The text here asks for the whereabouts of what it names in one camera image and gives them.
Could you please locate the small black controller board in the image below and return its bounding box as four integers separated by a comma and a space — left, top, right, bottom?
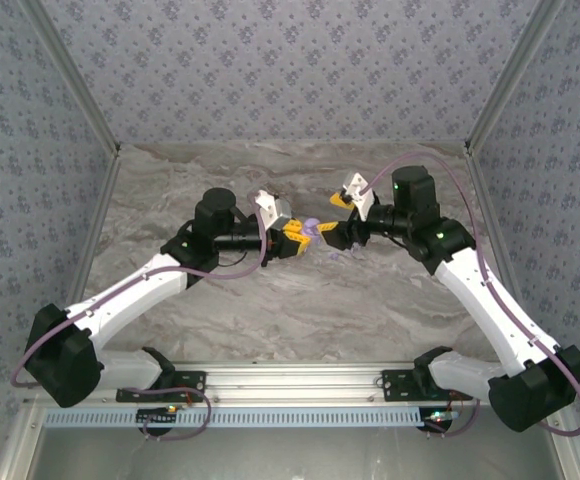
421, 409, 460, 432
136, 407, 180, 427

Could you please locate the grey metal panel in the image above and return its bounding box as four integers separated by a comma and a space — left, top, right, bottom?
24, 429, 566, 480

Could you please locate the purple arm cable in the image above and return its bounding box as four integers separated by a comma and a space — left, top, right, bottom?
363, 152, 580, 439
10, 192, 269, 389

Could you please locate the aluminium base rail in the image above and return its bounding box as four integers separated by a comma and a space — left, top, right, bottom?
167, 362, 494, 405

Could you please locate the aluminium frame post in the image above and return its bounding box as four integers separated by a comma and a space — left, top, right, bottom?
18, 0, 122, 157
463, 0, 569, 157

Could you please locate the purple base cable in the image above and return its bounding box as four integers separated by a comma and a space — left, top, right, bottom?
119, 387, 214, 443
422, 397, 481, 439

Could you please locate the pale blue slotted cable duct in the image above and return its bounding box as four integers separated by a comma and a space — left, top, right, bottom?
42, 406, 429, 429

